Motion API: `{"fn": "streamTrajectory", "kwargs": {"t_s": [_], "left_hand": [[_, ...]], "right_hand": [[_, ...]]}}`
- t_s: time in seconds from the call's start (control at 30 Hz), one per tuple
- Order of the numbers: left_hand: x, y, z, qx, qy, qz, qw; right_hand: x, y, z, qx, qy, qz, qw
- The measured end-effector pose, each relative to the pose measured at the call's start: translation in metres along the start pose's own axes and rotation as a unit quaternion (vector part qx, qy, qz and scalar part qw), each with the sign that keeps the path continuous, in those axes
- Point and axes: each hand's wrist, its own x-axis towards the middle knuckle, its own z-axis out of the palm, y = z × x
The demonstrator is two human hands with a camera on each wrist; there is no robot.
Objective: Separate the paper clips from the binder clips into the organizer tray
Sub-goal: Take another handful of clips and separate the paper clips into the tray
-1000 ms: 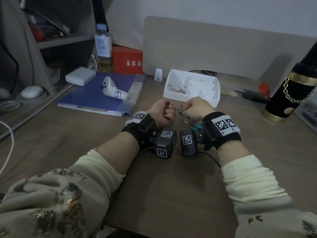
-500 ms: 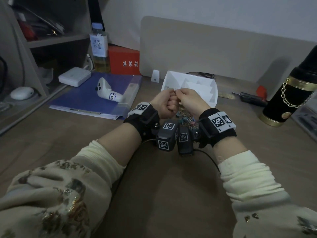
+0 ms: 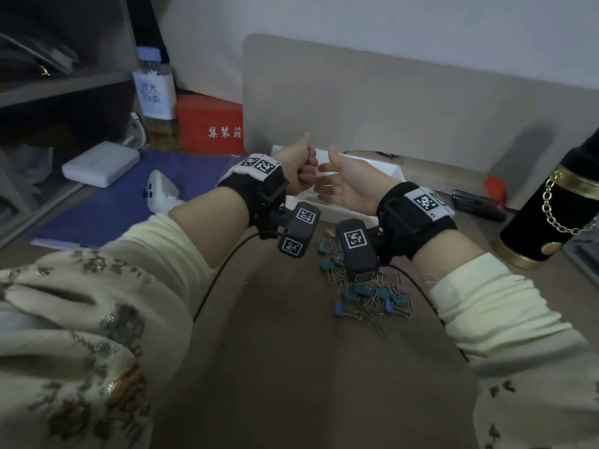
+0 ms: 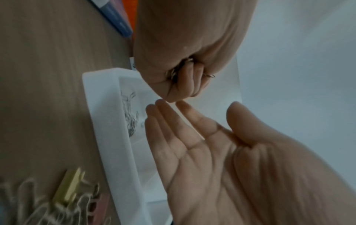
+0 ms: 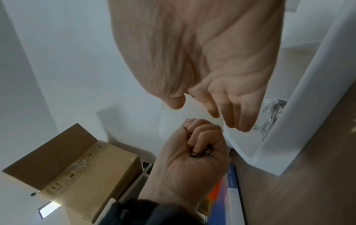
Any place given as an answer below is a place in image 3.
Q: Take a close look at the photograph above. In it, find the grey shelf unit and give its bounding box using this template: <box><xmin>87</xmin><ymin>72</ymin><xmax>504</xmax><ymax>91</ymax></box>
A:
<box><xmin>0</xmin><ymin>0</ymin><xmax>141</xmax><ymax>248</ymax></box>

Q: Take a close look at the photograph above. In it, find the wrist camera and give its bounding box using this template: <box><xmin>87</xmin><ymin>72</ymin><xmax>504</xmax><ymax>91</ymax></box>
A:
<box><xmin>336</xmin><ymin>218</ymin><xmax>380</xmax><ymax>284</ymax></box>
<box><xmin>278</xmin><ymin>201</ymin><xmax>322</xmax><ymax>259</ymax></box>

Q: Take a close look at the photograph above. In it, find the small red object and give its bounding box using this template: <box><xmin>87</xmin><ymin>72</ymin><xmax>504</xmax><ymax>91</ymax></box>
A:
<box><xmin>484</xmin><ymin>175</ymin><xmax>507</xmax><ymax>204</ymax></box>

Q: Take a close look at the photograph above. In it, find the person's left forearm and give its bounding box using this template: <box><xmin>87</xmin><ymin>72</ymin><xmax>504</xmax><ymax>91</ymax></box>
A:
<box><xmin>0</xmin><ymin>184</ymin><xmax>251</xmax><ymax>449</ymax></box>

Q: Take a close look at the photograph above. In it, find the white handheld controller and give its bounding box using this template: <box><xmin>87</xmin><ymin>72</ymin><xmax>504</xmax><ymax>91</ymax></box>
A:
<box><xmin>142</xmin><ymin>169</ymin><xmax>186</xmax><ymax>215</ymax></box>

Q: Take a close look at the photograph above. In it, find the orange ribbed box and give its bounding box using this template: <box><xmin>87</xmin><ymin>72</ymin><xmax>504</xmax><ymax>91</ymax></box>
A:
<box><xmin>175</xmin><ymin>92</ymin><xmax>246</xmax><ymax>155</ymax></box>

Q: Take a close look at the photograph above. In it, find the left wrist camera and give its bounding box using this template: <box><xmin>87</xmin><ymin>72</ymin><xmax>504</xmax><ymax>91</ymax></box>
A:
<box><xmin>278</xmin><ymin>201</ymin><xmax>322</xmax><ymax>259</ymax></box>

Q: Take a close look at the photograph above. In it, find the person's left hand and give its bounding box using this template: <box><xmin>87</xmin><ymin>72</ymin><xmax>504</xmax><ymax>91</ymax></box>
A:
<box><xmin>270</xmin><ymin>131</ymin><xmax>320</xmax><ymax>198</ymax></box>

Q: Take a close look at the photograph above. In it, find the black camera cable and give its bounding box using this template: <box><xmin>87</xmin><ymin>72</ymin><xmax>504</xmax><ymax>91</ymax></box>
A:
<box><xmin>388</xmin><ymin>264</ymin><xmax>469</xmax><ymax>363</ymax></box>
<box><xmin>192</xmin><ymin>231</ymin><xmax>263</xmax><ymax>323</ymax></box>

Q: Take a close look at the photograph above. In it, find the beige desk divider panel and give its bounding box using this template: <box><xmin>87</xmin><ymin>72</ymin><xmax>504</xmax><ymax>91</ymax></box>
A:
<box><xmin>241</xmin><ymin>34</ymin><xmax>599</xmax><ymax>211</ymax></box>

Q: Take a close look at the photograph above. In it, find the person's right hand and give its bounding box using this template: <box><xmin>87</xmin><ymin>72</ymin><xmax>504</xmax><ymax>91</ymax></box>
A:
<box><xmin>313</xmin><ymin>144</ymin><xmax>403</xmax><ymax>216</ymax></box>

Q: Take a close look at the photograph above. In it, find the pile of silver paper clips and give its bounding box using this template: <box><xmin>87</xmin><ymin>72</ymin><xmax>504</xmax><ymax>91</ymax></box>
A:
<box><xmin>318</xmin><ymin>228</ymin><xmax>415</xmax><ymax>326</ymax></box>

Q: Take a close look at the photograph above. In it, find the black right wrist strap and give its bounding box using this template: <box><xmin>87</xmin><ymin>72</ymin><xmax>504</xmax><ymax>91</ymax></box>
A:
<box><xmin>376</xmin><ymin>181</ymin><xmax>459</xmax><ymax>265</ymax></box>

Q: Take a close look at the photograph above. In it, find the clear plastic case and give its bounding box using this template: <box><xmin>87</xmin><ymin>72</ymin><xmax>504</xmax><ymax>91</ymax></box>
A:
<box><xmin>561</xmin><ymin>228</ymin><xmax>599</xmax><ymax>291</ymax></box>

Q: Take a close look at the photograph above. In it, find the blue document folder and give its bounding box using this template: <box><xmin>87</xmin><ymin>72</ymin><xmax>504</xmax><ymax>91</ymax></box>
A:
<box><xmin>30</xmin><ymin>150</ymin><xmax>235</xmax><ymax>251</ymax></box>

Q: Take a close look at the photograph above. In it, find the black left camera cable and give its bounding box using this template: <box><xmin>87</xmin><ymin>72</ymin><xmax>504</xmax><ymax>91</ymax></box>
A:
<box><xmin>192</xmin><ymin>231</ymin><xmax>263</xmax><ymax>323</ymax></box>

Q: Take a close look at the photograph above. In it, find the black thermos with gold chain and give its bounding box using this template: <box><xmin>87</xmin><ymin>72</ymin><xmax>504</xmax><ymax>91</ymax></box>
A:
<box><xmin>491</xmin><ymin>130</ymin><xmax>599</xmax><ymax>271</ymax></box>

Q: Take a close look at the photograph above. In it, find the black right camera cable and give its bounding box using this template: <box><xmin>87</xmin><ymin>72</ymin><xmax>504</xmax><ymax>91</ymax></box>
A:
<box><xmin>388</xmin><ymin>264</ymin><xmax>469</xmax><ymax>363</ymax></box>

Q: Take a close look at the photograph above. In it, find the white flat adapter box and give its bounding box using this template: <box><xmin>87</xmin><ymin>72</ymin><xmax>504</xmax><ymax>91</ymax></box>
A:
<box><xmin>61</xmin><ymin>140</ymin><xmax>141</xmax><ymax>188</ymax></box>

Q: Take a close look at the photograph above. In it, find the clear plastic bag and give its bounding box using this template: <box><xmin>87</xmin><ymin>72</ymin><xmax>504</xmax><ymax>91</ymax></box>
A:
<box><xmin>0</xmin><ymin>144</ymin><xmax>52</xmax><ymax>192</ymax></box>

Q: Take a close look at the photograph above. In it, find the tea bottle with blue cap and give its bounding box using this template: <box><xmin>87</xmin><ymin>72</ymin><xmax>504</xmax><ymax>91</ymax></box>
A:
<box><xmin>132</xmin><ymin>46</ymin><xmax>181</xmax><ymax>150</ymax></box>

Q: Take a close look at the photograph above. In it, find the white compartment organizer tray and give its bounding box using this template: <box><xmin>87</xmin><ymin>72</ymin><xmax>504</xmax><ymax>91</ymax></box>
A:
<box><xmin>271</xmin><ymin>144</ymin><xmax>407</xmax><ymax>223</ymax></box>

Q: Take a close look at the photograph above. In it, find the group of coloured binder clips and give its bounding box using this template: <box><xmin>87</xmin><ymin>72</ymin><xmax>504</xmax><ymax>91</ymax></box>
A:
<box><xmin>319</xmin><ymin>240</ymin><xmax>411</xmax><ymax>319</ymax></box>

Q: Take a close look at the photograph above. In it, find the black screwdriver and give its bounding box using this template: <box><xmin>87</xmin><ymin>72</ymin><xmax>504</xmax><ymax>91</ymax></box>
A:
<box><xmin>451</xmin><ymin>189</ymin><xmax>509</xmax><ymax>224</ymax></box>

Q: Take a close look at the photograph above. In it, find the person's right forearm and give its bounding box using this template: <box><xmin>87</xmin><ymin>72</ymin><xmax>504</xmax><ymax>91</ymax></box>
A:
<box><xmin>411</xmin><ymin>228</ymin><xmax>599</xmax><ymax>449</ymax></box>

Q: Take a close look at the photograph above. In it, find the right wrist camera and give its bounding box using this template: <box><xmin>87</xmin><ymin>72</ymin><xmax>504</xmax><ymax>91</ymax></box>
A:
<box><xmin>336</xmin><ymin>218</ymin><xmax>380</xmax><ymax>284</ymax></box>

